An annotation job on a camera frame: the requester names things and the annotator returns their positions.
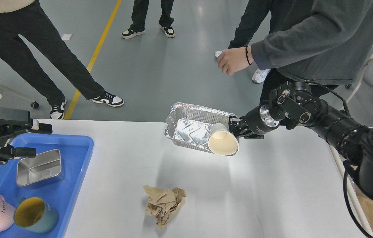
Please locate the white paper cup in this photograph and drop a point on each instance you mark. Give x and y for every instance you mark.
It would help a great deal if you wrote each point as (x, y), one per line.
(222, 141)

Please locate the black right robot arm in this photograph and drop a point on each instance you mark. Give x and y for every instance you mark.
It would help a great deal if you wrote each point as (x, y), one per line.
(294, 100)

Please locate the bystander bare hand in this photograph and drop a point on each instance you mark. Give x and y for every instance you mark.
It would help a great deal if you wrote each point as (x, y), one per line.
(235, 59)

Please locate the person in cream top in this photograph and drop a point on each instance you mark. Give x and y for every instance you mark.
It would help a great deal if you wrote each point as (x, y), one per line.
(26, 18)

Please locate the white plastic bin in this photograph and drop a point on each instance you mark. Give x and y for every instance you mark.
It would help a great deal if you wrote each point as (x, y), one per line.
(350, 192)

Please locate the blue-green mug yellow inside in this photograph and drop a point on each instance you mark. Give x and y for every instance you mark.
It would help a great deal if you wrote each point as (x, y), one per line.
(36, 215)

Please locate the stainless steel rectangular tray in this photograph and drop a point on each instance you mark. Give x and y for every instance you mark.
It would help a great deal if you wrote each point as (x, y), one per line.
(46, 168)

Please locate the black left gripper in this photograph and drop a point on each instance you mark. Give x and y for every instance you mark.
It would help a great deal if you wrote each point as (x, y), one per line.
(14, 122)

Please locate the crushed clear plastic bottle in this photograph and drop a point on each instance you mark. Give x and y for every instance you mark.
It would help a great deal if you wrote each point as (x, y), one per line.
(188, 125)

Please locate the person with grey sneakers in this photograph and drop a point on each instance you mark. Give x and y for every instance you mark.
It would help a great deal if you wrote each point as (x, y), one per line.
(325, 41)

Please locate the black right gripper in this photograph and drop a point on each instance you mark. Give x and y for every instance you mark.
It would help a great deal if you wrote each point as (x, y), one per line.
(254, 124)

